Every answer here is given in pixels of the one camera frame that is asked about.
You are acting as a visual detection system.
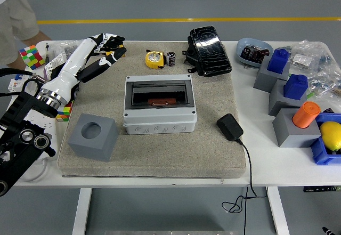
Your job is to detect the white circuit breaker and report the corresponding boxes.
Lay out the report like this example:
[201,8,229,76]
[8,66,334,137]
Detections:
[7,74,35,92]

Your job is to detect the white table leg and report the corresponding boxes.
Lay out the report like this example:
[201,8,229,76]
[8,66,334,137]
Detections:
[71,188,93,235]
[267,187,290,235]

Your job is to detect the smoky transparent box lid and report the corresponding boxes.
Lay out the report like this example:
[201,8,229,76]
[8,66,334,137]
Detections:
[130,82,190,107]

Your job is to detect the light blue bowl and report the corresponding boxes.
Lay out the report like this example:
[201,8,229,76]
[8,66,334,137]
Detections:
[236,37,274,69]

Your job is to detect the blue plastic bin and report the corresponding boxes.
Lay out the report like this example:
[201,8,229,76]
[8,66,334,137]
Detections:
[310,112,341,166]

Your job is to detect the small multicolour puzzle cube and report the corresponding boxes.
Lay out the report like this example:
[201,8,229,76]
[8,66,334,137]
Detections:
[55,100,74,123]

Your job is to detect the clear plastic bag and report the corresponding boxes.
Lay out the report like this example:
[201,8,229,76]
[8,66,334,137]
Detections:
[49,39,83,60]

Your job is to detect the dark electronic parts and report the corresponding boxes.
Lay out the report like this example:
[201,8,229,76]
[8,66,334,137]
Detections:
[240,45,270,64]

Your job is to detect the blue block battery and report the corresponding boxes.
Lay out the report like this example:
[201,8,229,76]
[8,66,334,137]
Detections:
[283,74,309,100]
[267,48,291,75]

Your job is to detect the grey block with round hole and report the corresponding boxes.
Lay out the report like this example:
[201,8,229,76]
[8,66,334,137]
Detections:
[68,113,119,163]
[272,108,323,148]

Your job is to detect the grey-brown mat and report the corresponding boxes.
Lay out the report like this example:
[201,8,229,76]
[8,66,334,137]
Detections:
[57,40,247,179]

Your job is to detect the black power adapter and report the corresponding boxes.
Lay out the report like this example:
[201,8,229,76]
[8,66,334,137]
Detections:
[216,113,245,142]

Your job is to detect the grey block holder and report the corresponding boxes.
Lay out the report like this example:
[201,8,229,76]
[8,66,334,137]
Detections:
[268,79,308,117]
[253,58,291,94]

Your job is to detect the white power strip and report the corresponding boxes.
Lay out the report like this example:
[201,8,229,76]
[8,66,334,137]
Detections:
[25,107,59,164]

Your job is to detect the person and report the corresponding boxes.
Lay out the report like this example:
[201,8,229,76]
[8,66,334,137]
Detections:
[0,0,52,69]

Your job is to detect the black table control panel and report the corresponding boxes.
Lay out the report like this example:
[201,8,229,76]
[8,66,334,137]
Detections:
[303,185,341,193]

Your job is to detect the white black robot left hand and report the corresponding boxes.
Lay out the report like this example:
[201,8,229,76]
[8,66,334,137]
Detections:
[40,33,127,102]

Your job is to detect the clear bags of small parts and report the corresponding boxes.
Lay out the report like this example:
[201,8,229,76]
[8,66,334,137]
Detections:
[277,39,341,100]

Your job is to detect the yellow lemon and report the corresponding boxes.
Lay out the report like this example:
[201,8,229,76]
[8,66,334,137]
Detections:
[319,121,341,152]

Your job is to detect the glossy black pouch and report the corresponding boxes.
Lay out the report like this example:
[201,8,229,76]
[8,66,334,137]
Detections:
[182,26,233,77]

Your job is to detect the white purple package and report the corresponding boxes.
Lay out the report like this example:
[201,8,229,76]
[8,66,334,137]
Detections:
[43,53,70,80]

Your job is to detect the grey plastic electrical box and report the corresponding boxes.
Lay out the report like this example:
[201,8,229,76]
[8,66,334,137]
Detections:
[123,74,198,135]

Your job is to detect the black adapter cord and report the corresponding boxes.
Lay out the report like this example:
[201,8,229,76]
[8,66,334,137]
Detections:
[222,137,269,235]

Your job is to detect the large multicolour puzzle cube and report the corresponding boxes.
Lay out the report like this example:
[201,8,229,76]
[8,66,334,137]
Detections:
[19,44,46,71]

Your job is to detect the orange cylinder battery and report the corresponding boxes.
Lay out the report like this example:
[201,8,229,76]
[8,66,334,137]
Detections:
[148,98,177,108]
[292,101,321,129]

